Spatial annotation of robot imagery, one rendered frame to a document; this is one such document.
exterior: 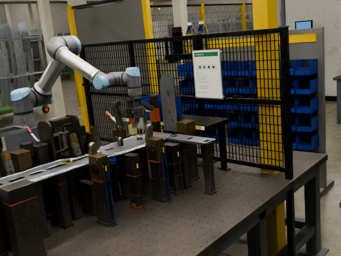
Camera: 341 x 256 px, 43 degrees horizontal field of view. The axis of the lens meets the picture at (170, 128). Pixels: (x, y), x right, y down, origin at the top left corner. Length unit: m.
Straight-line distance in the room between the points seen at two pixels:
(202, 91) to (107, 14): 2.44
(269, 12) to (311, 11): 6.30
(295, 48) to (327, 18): 4.70
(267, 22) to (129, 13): 2.48
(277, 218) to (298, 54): 1.75
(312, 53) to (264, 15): 1.52
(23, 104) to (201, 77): 1.10
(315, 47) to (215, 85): 1.47
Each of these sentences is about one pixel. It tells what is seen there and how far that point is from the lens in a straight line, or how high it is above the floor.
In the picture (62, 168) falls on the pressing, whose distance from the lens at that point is 2.11.
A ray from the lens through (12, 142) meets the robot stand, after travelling 2.75.
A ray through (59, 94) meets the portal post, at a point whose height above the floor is 0.52.
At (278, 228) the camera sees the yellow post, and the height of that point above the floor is 0.35.
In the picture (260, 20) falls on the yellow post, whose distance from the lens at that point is 2.52.
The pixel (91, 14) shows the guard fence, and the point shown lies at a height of 1.86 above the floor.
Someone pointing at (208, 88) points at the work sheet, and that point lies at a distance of 2.73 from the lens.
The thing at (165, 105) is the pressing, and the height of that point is 1.15.
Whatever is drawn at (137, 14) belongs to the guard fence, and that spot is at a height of 1.79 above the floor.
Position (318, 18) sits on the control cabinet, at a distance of 8.74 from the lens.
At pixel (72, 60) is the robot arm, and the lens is 2.39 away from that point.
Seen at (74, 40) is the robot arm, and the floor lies 1.58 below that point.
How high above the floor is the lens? 1.58
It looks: 13 degrees down
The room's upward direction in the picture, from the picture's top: 6 degrees counter-clockwise
